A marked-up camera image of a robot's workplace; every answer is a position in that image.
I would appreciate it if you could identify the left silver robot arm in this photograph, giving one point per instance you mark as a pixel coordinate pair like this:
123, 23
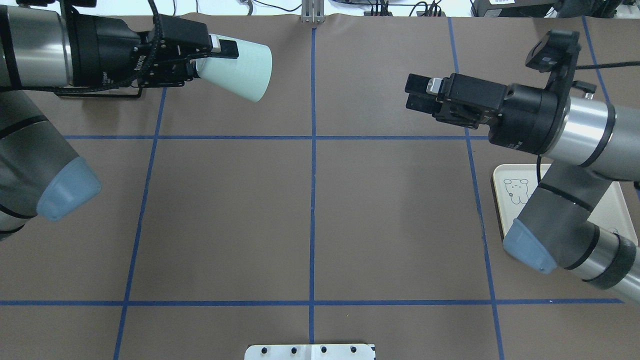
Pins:
68, 53

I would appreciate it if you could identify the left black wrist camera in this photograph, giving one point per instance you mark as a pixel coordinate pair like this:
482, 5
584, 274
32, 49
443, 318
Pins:
63, 4

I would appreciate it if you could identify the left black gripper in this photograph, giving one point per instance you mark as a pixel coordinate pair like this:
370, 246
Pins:
106, 51

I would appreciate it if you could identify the white metal base plate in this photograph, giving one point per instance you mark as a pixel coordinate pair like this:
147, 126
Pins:
327, 351

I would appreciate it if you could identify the black wire cup rack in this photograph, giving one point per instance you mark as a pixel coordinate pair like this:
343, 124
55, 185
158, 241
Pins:
129, 93

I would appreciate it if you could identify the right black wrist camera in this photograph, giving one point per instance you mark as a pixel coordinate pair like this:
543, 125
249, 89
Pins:
557, 53

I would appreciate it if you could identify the black orange connector box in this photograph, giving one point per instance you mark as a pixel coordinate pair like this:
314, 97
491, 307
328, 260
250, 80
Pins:
378, 8

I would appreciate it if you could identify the black device box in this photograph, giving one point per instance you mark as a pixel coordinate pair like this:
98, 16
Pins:
511, 8

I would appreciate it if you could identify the pale green plastic cup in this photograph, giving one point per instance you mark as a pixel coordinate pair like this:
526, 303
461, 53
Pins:
248, 76

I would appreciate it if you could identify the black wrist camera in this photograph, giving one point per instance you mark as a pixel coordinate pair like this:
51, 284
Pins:
557, 53
63, 4

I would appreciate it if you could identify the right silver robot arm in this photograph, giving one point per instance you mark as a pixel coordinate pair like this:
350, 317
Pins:
591, 144

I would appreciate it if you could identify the beige rabbit serving tray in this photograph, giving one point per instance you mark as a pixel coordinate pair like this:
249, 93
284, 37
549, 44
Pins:
514, 184

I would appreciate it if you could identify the aluminium frame post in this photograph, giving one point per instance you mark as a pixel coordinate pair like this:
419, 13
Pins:
313, 12

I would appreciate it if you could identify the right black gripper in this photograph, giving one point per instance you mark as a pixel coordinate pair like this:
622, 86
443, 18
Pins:
529, 116

